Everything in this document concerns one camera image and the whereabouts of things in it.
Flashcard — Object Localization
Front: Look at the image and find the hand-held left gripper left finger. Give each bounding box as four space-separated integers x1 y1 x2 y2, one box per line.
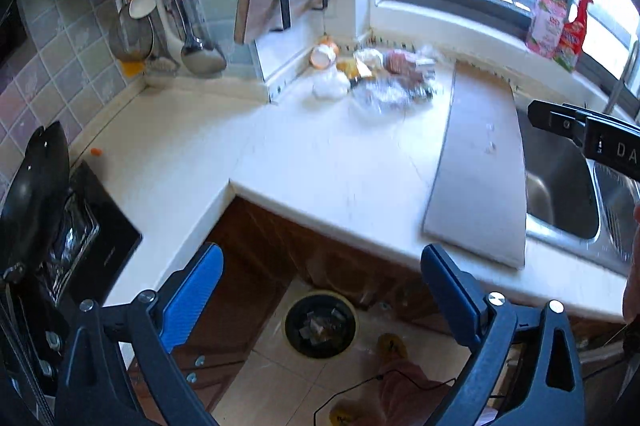
54 243 225 426

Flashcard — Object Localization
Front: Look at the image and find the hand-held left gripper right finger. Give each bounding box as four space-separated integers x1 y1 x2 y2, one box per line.
420 244 587 426

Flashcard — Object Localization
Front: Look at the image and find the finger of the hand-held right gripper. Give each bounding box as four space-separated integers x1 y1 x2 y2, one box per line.
527 100 589 140

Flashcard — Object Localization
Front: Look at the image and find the black trash bin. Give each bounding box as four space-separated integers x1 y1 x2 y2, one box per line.
283 291 363 359

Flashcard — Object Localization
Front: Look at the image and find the small pink box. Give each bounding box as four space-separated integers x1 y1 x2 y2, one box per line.
382 50 426 79

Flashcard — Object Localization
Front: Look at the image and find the pile of mixed wrappers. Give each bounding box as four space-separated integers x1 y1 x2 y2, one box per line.
336 46 443 117

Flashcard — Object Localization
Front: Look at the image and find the white plastic bag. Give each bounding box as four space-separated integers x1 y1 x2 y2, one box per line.
312 70 351 99

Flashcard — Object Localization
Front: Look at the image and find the person's right hand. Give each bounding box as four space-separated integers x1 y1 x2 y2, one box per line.
622 201 640 324

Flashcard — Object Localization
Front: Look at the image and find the steel faucet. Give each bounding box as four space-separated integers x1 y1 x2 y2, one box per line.
605 38 640 117

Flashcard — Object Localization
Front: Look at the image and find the steel sink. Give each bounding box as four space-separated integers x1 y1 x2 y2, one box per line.
517 106 640 277

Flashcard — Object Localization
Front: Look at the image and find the yellow slipper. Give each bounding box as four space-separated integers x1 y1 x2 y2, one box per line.
327 398 366 424
376 332 407 359

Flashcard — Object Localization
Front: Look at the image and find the red spray bottle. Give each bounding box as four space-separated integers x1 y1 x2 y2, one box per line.
552 0 593 72

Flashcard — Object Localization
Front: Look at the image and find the brown cardboard sheet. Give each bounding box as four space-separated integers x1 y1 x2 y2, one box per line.
422 60 528 270

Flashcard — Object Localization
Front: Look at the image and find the wooden base cabinet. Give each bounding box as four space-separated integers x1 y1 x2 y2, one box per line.
127 196 631 417

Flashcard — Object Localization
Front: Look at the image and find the black gas stove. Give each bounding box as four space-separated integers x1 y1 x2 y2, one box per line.
0 161 143 397

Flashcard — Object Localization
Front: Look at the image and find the person's leg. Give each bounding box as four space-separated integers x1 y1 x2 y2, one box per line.
375 353 441 426

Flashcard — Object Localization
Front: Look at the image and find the black wok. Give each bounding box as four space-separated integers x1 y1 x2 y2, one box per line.
0 121 71 281

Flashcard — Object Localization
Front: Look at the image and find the white slotted spoon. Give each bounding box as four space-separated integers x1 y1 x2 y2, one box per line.
145 0 181 74

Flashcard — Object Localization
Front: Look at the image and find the steel ladle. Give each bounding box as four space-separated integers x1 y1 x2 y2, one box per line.
165 0 228 75

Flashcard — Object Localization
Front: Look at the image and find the metal mesh strainer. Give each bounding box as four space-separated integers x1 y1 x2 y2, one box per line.
109 13 156 62

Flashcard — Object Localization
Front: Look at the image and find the black range hood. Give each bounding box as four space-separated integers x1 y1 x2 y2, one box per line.
0 0 28 66

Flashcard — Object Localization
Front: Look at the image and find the black floor cable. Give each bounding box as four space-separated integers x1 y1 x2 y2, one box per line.
312 368 506 426

